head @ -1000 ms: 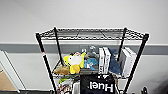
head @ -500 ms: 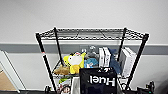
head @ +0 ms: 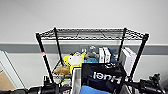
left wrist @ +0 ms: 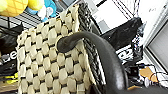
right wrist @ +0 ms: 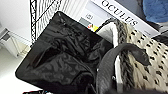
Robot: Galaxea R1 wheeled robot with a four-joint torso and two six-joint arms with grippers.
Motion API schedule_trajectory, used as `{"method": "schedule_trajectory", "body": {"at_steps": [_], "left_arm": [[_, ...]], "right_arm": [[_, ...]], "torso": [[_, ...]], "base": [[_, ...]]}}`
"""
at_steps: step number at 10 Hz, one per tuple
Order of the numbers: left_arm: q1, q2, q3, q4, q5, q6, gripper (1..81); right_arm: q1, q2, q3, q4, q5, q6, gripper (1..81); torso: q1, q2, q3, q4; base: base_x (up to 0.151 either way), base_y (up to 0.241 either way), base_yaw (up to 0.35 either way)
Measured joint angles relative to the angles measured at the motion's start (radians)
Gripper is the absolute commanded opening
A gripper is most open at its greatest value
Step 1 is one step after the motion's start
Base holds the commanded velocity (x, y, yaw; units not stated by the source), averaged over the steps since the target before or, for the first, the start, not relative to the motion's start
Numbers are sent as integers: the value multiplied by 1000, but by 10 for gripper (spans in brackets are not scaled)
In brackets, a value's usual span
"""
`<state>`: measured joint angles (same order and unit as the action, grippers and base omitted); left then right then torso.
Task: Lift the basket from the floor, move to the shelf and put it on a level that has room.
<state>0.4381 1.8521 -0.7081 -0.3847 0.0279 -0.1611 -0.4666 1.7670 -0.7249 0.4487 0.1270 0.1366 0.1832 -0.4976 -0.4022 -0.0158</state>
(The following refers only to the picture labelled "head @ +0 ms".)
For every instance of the white and red snack bag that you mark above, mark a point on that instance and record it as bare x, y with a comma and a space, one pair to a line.
65, 81

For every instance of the brown plush toy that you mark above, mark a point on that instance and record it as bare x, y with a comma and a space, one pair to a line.
61, 71

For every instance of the large white box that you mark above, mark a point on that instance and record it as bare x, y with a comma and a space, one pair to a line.
128, 60

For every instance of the yellow and white plush toy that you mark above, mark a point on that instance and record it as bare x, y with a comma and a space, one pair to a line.
75, 60

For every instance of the blue flat packet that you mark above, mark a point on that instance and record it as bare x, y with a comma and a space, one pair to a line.
92, 90

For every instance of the black bag with white print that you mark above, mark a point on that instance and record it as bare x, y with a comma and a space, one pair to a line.
103, 76

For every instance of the blue and white small packet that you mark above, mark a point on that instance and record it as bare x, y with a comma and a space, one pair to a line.
90, 61

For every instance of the narrow white box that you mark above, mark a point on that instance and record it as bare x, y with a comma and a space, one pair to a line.
107, 54
101, 55

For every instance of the white door frame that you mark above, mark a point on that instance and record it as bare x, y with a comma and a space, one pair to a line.
7, 70

